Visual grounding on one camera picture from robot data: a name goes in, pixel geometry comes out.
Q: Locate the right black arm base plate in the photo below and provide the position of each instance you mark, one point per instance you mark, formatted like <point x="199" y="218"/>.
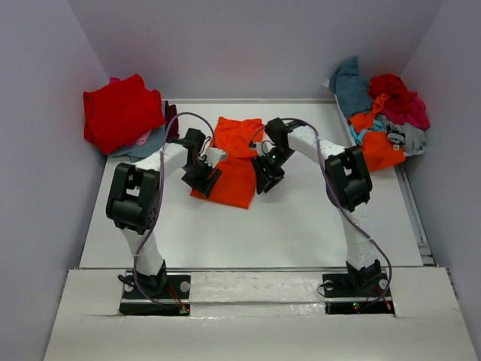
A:
<point x="342" y="298"/>

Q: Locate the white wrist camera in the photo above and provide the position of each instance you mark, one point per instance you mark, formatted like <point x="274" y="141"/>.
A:
<point x="213" y="156"/>
<point x="262" y="147"/>

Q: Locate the red crumpled t-shirt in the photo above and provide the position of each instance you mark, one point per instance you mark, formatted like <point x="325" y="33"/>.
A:
<point x="399" y="97"/>

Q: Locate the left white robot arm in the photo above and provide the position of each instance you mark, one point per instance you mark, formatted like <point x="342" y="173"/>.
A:
<point x="135" y="199"/>

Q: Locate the folded red t-shirt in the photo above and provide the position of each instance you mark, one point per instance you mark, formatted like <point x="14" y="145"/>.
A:
<point x="119" y="113"/>

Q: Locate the folded pink t-shirt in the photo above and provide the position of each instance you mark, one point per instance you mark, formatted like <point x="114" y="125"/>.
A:
<point x="143" y="139"/>

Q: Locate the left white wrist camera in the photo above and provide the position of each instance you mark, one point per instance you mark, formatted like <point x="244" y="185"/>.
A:
<point x="213" y="156"/>

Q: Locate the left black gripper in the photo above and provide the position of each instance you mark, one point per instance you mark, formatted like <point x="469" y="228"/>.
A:
<point x="204" y="185"/>

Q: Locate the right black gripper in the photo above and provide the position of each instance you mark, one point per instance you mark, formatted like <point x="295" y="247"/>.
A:
<point x="265" y="179"/>

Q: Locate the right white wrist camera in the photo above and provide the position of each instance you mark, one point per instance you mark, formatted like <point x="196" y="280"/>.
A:
<point x="262" y="147"/>

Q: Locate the folded maroon t-shirt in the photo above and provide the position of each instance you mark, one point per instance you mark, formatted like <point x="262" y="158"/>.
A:
<point x="170" y="111"/>

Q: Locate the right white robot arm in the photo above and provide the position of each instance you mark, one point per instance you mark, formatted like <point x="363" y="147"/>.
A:
<point x="348" y="184"/>

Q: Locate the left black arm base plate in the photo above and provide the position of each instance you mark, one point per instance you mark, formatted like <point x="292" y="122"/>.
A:
<point x="172" y="301"/>

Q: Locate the teal blue crumpled t-shirt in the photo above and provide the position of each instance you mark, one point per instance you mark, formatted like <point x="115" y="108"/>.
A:
<point x="350" y="88"/>

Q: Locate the grey crumpled t-shirt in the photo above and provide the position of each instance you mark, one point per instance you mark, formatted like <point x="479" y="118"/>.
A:
<point x="409" y="138"/>

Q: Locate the cyan crumpled t-shirt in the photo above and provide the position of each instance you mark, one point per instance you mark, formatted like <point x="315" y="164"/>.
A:
<point x="358" y="137"/>

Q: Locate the orange t-shirt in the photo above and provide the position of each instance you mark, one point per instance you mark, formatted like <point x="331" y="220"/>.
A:
<point x="378" y="151"/>
<point x="236" y="185"/>

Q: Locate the folded light blue t-shirt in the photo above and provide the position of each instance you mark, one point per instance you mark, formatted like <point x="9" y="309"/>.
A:
<point x="137" y="152"/>

